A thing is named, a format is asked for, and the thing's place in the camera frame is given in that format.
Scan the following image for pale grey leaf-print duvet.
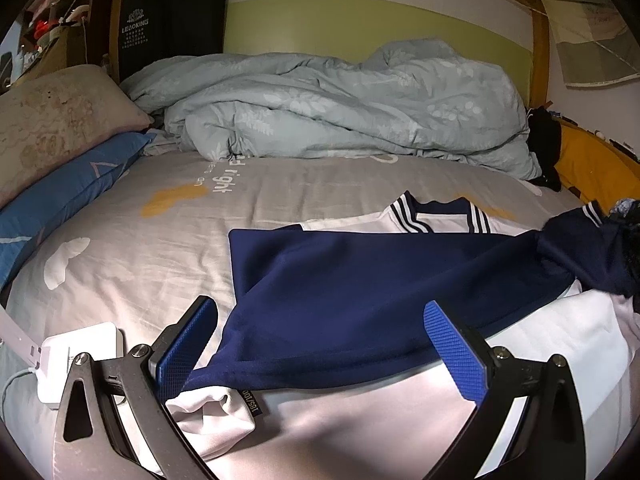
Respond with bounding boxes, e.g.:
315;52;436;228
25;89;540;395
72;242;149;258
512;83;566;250
120;39;543;181

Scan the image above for green headboard panel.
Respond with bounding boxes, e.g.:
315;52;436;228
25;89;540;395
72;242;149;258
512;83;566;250
222;7;538;68

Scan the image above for yellow pillow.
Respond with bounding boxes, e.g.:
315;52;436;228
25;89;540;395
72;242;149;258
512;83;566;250
555;120;640;213

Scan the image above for black Leaoking bag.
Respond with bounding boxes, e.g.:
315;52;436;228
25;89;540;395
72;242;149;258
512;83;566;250
117;0;232;86

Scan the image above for checked curtain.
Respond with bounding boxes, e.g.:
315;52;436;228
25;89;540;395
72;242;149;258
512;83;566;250
500;0;640;86

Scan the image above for beige patterned pillow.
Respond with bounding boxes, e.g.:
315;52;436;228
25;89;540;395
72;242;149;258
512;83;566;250
0;64;156;208

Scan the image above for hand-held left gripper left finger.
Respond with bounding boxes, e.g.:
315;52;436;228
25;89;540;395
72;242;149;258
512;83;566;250
52;295;218;480

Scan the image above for black cloth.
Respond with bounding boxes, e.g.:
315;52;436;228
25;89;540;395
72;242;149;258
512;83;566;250
527;107;566;192

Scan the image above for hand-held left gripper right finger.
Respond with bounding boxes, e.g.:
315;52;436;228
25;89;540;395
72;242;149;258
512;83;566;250
422;300;587;480

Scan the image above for white navy striped jacket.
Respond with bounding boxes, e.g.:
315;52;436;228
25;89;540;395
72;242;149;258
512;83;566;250
165;191;640;480

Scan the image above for grey printed bed sheet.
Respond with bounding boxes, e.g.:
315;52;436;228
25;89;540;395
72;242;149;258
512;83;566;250
0;150;601;480

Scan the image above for white cable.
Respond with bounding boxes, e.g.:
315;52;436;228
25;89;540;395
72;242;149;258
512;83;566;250
0;365;41;411

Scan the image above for wooden bed frame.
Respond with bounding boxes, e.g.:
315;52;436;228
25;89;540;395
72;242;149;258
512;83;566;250
435;0;556;111

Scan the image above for cluttered shelf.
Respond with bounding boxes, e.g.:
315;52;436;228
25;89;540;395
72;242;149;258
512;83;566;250
0;0;123;96

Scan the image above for white flat strap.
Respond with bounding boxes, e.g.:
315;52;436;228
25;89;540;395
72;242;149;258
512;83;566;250
0;307;43;368

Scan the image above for blue pillow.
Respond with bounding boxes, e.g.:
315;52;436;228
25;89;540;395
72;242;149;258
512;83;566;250
0;131;158;286

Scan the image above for white power adapter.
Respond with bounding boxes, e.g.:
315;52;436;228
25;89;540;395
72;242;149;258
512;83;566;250
37;321;126;411

